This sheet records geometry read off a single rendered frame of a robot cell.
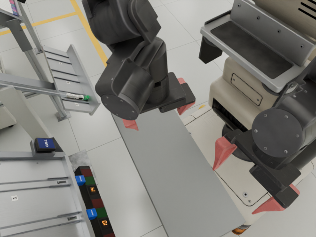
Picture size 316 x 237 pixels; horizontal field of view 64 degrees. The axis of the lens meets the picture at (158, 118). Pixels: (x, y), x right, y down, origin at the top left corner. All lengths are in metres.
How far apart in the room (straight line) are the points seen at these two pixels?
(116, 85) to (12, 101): 0.71
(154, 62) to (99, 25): 0.09
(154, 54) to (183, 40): 1.93
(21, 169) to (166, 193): 0.44
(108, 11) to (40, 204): 0.54
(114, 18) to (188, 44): 1.93
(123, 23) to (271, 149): 0.23
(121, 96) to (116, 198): 1.22
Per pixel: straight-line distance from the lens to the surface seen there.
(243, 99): 0.85
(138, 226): 1.47
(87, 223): 0.74
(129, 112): 0.35
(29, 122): 1.10
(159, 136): 0.97
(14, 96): 0.99
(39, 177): 0.78
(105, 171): 1.59
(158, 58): 0.37
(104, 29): 0.36
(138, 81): 0.35
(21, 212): 0.72
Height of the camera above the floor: 1.44
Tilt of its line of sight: 56 degrees down
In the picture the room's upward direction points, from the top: straight up
